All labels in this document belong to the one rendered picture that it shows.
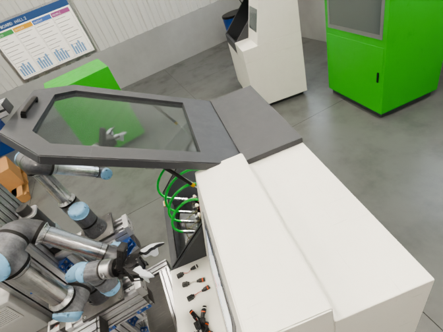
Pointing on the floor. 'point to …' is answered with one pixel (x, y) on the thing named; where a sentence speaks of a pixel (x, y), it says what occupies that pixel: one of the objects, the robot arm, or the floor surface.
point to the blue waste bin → (229, 18)
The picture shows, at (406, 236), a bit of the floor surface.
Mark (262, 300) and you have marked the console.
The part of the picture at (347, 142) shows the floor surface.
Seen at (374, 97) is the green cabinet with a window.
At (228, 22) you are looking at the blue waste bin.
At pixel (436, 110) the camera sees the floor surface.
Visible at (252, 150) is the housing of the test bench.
